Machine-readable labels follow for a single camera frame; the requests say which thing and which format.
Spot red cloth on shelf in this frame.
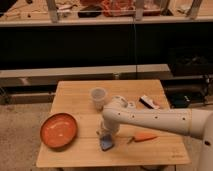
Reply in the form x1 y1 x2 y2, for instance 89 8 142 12
101 0 135 17

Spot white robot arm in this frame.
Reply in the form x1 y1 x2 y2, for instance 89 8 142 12
101 96 213 171

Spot long metal shelf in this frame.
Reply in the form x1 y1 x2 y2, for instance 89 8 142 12
0 64 172 87

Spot orange toy carrot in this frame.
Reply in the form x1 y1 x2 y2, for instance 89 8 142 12
128 133 157 144

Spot white plastic bottle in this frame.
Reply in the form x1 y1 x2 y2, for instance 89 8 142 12
127 101 136 109

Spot translucent plastic cup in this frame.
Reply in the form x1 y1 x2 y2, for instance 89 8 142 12
90 87 107 110

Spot orange round plate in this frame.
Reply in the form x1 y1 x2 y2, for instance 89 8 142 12
40 113 78 148

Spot wooden table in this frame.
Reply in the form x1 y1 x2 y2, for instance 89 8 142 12
35 79 191 169

